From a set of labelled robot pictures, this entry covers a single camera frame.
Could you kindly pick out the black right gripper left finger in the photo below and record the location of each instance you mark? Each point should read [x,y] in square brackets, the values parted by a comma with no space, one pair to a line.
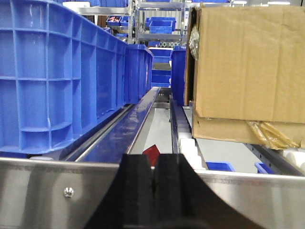
[128,202]

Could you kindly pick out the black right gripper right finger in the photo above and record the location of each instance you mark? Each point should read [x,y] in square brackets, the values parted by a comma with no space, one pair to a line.
[184,201]

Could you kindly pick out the blue bin lower right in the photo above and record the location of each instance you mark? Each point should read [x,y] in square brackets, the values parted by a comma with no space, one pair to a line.
[220,166]

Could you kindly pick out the blue bin on far shelf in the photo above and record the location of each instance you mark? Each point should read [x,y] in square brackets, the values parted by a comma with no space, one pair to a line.
[162,25]

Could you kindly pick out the red snack package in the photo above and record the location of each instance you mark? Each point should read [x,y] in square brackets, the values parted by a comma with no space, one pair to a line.
[152,153]

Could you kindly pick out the white roller track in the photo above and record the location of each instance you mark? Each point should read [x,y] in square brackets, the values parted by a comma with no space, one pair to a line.
[182,140]

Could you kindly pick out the blue glossy shelf beam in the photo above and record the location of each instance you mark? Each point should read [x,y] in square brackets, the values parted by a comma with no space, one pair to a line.
[119,138]

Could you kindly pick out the blue crate beside cardboard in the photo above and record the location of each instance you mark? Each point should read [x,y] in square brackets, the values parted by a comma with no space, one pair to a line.
[178,57]

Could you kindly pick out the large blue plastic crate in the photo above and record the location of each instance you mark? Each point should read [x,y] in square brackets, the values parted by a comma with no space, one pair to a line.
[60,76]

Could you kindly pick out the large brown cardboard box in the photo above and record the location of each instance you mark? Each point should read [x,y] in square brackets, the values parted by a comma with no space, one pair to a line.
[245,74]

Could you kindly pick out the stainless steel rail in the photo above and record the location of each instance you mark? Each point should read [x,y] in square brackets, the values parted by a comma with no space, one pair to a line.
[41,194]

